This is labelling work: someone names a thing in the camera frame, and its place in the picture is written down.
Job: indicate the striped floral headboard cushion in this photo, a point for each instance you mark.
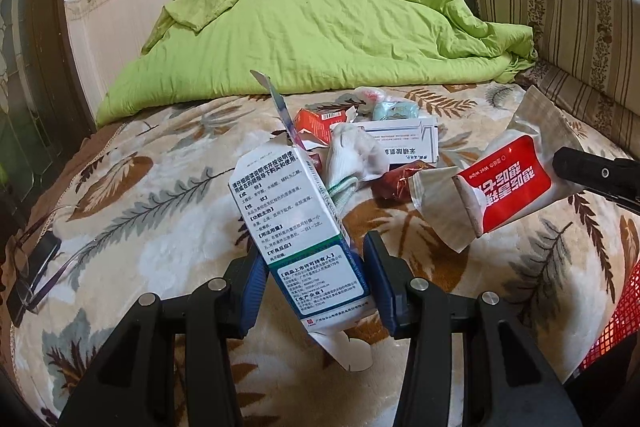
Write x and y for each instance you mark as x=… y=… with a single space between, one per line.
x=588 y=59

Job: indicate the red white wet wipe packet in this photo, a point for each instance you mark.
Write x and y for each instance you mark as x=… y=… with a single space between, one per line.
x=513 y=178

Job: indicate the dark wooden door frame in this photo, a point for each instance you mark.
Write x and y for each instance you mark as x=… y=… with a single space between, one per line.
x=59 y=99

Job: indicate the white flat medicine box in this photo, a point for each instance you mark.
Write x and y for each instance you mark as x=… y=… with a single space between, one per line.
x=406 y=140

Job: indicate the floral leaf blanket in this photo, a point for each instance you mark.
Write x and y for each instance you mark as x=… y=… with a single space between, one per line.
x=145 y=206

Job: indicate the white blue medicine box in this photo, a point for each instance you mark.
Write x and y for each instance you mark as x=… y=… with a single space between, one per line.
x=295 y=227

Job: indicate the small red carton box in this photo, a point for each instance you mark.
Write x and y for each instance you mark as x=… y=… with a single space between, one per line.
x=317 y=120

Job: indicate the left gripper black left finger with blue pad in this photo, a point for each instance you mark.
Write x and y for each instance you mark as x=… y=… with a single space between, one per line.
x=130 y=381

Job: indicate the light blue cartoon pouch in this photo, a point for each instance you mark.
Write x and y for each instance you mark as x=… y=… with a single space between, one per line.
x=395 y=109

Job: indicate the dark red crumpled wrapper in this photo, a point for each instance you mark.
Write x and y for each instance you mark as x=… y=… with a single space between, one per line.
x=394 y=185

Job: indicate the clear red-print plastic wrapper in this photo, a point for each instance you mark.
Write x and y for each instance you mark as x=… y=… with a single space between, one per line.
x=363 y=98

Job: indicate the white crumpled plastic bag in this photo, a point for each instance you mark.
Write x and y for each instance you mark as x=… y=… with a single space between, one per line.
x=354 y=157

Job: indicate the black phone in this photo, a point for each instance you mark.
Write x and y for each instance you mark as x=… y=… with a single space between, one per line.
x=29 y=268

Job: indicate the eyeglasses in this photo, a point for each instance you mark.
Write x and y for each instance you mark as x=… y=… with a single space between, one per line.
x=40 y=225

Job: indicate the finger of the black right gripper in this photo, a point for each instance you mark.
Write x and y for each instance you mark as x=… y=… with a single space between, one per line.
x=615 y=179

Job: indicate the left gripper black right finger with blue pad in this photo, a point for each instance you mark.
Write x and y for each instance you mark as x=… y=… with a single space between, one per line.
x=507 y=381

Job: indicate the green quilt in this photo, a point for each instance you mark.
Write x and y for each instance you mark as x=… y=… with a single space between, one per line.
x=204 y=49

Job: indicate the red mesh trash basket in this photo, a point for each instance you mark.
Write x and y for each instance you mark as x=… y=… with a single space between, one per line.
x=624 y=321

